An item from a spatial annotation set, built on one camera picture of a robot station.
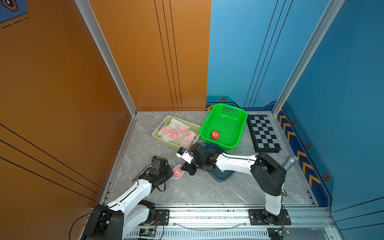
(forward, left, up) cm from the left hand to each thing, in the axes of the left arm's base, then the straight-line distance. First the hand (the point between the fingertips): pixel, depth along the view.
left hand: (172, 168), depth 89 cm
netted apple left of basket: (+25, +7, +4) cm, 26 cm away
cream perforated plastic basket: (+15, -1, +5) cm, 16 cm away
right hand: (-1, -6, +5) cm, 8 cm away
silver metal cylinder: (+4, -71, +2) cm, 71 cm away
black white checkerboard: (+23, -60, +2) cm, 64 cm away
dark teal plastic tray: (-5, -27, +3) cm, 28 cm away
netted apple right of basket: (+15, -8, +6) cm, 18 cm away
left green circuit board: (-31, +9, -4) cm, 33 cm away
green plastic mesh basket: (+39, -38, 0) cm, 55 cm away
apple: (-5, -4, +6) cm, 9 cm away
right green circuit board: (-31, -53, -2) cm, 61 cm away
